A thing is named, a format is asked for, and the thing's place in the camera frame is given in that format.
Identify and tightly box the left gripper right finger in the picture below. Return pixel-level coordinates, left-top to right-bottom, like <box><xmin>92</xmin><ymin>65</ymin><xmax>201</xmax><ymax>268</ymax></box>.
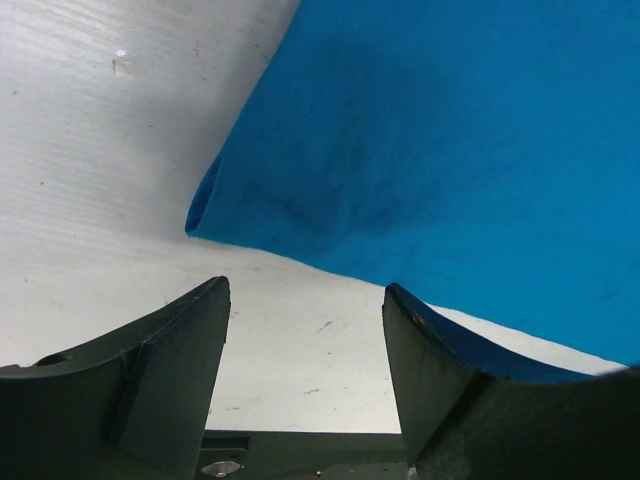
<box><xmin>382</xmin><ymin>284</ymin><xmax>639</xmax><ymax>479</ymax></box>

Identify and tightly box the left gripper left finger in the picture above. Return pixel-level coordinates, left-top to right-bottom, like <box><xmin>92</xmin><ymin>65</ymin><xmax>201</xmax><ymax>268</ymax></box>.
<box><xmin>1</xmin><ymin>277</ymin><xmax>231</xmax><ymax>479</ymax></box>

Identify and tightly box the blue t shirt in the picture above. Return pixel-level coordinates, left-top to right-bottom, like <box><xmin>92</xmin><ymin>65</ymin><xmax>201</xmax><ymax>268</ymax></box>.
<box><xmin>185</xmin><ymin>1</ymin><xmax>639</xmax><ymax>366</ymax></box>

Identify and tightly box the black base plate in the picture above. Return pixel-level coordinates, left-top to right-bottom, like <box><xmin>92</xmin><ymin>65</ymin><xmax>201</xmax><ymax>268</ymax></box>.
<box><xmin>195</xmin><ymin>430</ymin><xmax>416</xmax><ymax>480</ymax></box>

